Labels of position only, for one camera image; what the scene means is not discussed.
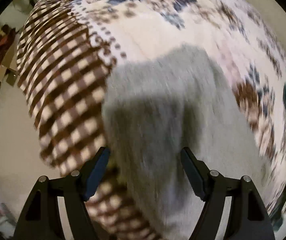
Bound grey fluffy fleece pants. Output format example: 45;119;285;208
102;44;270;239

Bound floral and checkered bed blanket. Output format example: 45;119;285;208
16;0;286;239

